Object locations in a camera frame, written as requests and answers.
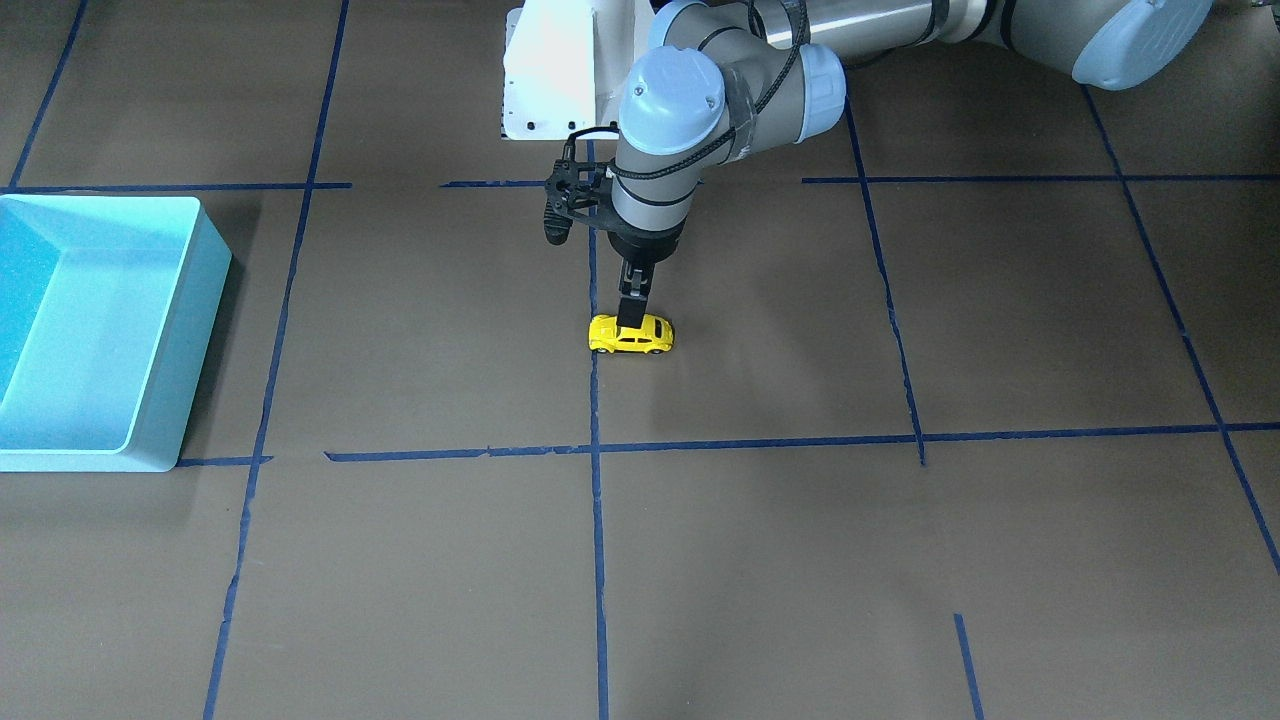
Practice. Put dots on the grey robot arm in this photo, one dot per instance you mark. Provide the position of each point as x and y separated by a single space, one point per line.
719 83

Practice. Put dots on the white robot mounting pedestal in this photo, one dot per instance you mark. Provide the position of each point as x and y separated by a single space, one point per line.
565 63

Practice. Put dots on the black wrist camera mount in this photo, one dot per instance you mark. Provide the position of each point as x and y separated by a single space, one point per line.
573 188

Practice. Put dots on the light blue plastic bin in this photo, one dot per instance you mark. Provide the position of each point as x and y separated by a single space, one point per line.
107 305

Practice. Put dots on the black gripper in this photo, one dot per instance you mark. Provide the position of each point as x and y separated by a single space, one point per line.
643 246

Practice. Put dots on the yellow beetle toy car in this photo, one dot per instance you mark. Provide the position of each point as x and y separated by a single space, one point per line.
654 336

